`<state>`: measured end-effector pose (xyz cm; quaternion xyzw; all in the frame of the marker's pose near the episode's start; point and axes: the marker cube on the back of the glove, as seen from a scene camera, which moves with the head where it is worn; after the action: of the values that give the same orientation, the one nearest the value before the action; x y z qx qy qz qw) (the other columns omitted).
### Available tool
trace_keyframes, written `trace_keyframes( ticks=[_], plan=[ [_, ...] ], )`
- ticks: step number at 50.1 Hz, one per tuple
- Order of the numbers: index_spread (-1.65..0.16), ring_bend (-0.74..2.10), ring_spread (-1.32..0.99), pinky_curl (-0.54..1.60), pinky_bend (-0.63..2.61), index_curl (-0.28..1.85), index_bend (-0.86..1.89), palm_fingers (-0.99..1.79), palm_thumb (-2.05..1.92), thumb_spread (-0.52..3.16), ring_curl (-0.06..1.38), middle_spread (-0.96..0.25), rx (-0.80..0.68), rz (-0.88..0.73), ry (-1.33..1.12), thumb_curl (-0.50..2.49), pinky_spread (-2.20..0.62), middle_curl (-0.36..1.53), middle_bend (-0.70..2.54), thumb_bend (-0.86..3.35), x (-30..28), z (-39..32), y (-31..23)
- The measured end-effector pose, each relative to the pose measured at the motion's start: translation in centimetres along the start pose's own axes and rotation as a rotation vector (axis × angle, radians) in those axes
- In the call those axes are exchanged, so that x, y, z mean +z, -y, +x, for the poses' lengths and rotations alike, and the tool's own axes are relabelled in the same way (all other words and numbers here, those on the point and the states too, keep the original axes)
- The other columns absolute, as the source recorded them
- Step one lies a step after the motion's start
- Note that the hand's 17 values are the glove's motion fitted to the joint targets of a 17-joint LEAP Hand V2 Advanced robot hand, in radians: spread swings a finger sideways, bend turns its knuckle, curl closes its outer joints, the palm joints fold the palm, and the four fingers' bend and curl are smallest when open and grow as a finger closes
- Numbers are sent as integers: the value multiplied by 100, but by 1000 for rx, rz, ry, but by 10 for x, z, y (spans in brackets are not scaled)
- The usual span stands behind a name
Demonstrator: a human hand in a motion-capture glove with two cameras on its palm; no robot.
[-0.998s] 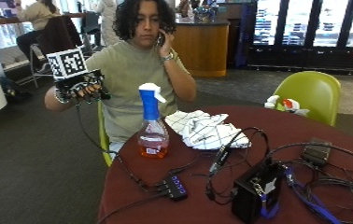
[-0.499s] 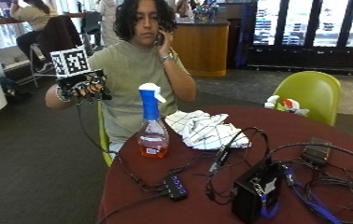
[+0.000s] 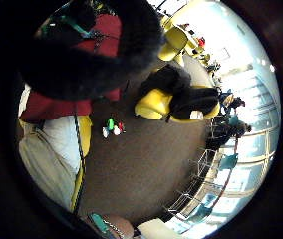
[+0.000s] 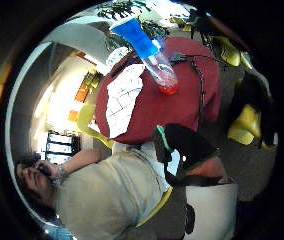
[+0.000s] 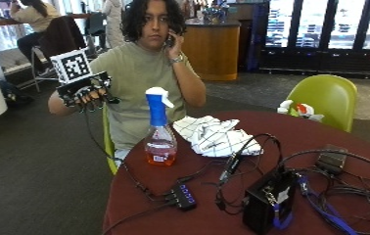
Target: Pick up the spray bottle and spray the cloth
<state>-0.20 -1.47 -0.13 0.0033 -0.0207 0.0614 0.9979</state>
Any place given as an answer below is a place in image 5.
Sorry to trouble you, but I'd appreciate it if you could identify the tangle of black cables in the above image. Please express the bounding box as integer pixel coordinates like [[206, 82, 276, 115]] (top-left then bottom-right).
[[277, 148, 370, 235]]

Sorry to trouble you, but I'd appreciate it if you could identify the silver wristwatch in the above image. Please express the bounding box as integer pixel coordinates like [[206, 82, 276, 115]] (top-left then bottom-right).
[[170, 53, 187, 65]]

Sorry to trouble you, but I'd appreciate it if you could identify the metal chair with dark jacket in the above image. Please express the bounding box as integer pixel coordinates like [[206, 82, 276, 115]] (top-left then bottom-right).
[[30, 15, 91, 93]]

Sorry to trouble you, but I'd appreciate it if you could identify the black cable with inline plug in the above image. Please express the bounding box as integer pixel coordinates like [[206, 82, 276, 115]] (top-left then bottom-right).
[[215, 132, 284, 213]]

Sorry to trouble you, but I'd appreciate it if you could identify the small black adapter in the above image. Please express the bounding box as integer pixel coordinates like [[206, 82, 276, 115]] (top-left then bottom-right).
[[315, 143, 351, 174]]

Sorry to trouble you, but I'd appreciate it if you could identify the black box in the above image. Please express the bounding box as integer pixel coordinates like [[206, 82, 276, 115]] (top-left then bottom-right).
[[242, 168, 300, 235]]

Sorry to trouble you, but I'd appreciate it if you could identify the black phone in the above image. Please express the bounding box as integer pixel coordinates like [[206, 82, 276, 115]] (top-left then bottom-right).
[[164, 32, 176, 49]]

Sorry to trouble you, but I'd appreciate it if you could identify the blue strap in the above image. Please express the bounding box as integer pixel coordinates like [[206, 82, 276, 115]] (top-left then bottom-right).
[[274, 175, 361, 235]]

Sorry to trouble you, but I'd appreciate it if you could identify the the person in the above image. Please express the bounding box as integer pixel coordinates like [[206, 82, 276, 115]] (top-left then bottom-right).
[[47, 0, 208, 161]]

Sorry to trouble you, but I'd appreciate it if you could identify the black hub with blue lights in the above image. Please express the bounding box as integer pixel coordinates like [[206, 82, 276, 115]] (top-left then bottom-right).
[[164, 182, 199, 212]]

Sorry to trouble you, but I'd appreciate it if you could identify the white red-nozzle spray bottle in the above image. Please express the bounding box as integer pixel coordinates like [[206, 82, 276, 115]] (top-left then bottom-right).
[[277, 99, 327, 123]]

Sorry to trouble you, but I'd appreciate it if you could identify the white marker cube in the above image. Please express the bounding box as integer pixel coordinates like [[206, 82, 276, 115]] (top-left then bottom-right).
[[50, 48, 94, 85]]

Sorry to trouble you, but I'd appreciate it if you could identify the blue-topped spray bottle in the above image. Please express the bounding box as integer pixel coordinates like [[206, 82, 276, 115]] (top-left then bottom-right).
[[144, 86, 179, 167]]

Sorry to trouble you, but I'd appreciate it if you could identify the wooden counter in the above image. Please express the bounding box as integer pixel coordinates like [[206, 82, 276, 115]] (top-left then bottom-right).
[[180, 19, 243, 82]]

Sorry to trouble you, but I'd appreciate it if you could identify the dark bag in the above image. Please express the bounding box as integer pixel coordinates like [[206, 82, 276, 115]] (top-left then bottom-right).
[[0, 79, 35, 106]]

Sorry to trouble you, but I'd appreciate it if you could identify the white checked cloth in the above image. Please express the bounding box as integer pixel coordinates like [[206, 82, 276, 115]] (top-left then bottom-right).
[[172, 115, 266, 159]]

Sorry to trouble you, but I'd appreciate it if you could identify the glass-door display fridge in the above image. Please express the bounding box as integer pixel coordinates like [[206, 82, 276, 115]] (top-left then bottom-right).
[[258, 0, 370, 78]]

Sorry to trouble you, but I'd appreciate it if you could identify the black glove cable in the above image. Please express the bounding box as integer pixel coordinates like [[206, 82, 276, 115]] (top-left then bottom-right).
[[83, 106, 170, 201]]

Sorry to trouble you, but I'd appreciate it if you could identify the green plastic chair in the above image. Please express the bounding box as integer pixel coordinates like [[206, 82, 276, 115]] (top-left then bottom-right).
[[284, 73, 360, 133], [102, 103, 120, 176]]

